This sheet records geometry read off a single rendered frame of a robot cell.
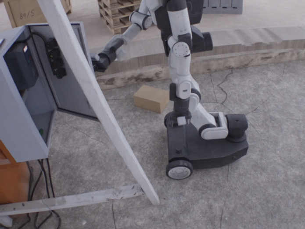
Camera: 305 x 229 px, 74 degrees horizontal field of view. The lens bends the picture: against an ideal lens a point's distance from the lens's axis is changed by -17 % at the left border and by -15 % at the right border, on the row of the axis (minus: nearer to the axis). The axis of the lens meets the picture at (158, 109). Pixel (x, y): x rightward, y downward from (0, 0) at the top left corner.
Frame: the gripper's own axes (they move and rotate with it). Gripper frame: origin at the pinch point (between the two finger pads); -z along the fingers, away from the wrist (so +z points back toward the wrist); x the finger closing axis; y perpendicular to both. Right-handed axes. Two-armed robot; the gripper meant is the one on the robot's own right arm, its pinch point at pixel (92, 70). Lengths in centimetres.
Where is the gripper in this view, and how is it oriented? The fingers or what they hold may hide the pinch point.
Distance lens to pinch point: 122.4
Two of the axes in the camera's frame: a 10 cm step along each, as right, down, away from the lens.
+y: 0.7, 7.6, 6.5
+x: 9.3, 1.9, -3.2
